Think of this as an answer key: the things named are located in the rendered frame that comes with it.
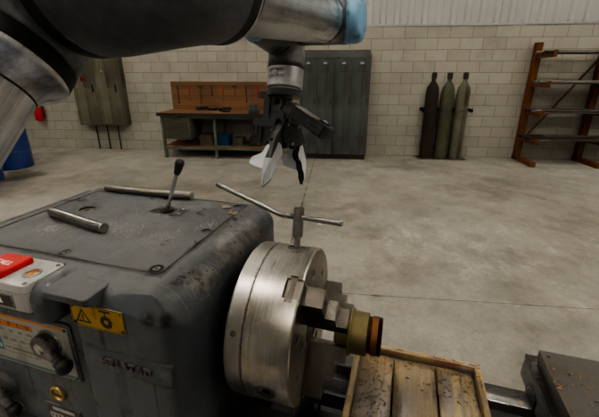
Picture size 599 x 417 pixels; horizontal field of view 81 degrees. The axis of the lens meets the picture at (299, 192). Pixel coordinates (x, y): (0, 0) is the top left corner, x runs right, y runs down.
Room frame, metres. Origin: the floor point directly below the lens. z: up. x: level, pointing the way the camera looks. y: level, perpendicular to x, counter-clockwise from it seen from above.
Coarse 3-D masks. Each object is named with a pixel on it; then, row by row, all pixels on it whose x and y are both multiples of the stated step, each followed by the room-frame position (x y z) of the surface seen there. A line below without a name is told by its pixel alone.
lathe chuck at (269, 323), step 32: (288, 256) 0.61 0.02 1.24; (320, 256) 0.67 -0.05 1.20; (256, 288) 0.54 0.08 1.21; (320, 288) 0.68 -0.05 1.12; (256, 320) 0.50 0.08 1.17; (288, 320) 0.49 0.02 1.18; (256, 352) 0.48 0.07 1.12; (288, 352) 0.47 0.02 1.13; (256, 384) 0.48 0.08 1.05; (288, 384) 0.46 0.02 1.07
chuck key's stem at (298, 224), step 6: (294, 210) 0.67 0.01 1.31; (300, 210) 0.67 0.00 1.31; (294, 216) 0.67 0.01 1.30; (300, 216) 0.66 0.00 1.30; (294, 222) 0.66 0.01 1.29; (300, 222) 0.66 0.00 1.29; (294, 228) 0.66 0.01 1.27; (300, 228) 0.66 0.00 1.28; (294, 234) 0.66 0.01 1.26; (300, 234) 0.66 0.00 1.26; (294, 240) 0.66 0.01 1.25; (294, 246) 0.65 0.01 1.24
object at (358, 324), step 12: (360, 312) 0.59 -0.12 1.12; (360, 324) 0.56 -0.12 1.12; (372, 324) 0.56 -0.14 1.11; (336, 336) 0.56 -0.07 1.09; (348, 336) 0.54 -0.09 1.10; (360, 336) 0.54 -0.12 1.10; (372, 336) 0.54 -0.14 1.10; (348, 348) 0.54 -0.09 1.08; (360, 348) 0.54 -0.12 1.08; (372, 348) 0.53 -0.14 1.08
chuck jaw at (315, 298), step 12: (288, 288) 0.54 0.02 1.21; (300, 288) 0.54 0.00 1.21; (312, 288) 0.55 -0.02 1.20; (288, 300) 0.52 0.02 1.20; (300, 300) 0.53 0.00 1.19; (312, 300) 0.53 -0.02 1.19; (324, 300) 0.53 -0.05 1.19; (312, 312) 0.53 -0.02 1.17; (324, 312) 0.54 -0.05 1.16; (336, 312) 0.54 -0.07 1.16; (348, 312) 0.57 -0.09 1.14; (312, 324) 0.57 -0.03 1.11; (324, 324) 0.55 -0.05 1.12; (336, 324) 0.55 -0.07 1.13; (348, 324) 0.55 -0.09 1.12
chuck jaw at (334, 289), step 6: (330, 282) 0.72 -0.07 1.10; (336, 282) 0.72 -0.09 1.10; (324, 288) 0.70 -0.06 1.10; (330, 288) 0.70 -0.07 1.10; (336, 288) 0.70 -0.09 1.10; (330, 294) 0.68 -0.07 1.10; (336, 294) 0.68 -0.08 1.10; (342, 294) 0.68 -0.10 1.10; (336, 300) 0.66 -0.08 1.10; (342, 300) 0.66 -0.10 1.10; (342, 306) 0.64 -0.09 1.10; (348, 306) 0.64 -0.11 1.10; (354, 306) 0.64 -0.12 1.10
